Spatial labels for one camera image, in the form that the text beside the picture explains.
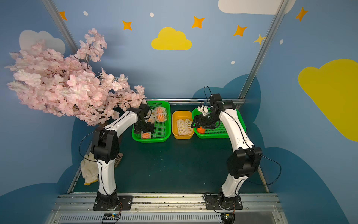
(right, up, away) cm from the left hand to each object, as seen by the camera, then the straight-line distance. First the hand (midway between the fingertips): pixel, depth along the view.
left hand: (148, 129), depth 97 cm
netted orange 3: (-1, -4, -2) cm, 4 cm away
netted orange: (+7, +15, +13) cm, 21 cm away
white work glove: (-34, -24, -11) cm, 43 cm away
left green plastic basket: (+10, -1, +4) cm, 11 cm away
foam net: (+30, 0, +7) cm, 30 cm away
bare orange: (+38, 0, +1) cm, 38 cm away
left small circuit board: (-14, -44, -25) cm, 53 cm away
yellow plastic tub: (+20, +10, +15) cm, 27 cm away
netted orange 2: (+8, +9, +9) cm, 15 cm away
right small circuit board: (+49, -45, -24) cm, 71 cm away
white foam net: (+25, 0, +4) cm, 25 cm away
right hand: (+35, +4, -16) cm, 39 cm away
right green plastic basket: (+51, -1, -2) cm, 51 cm away
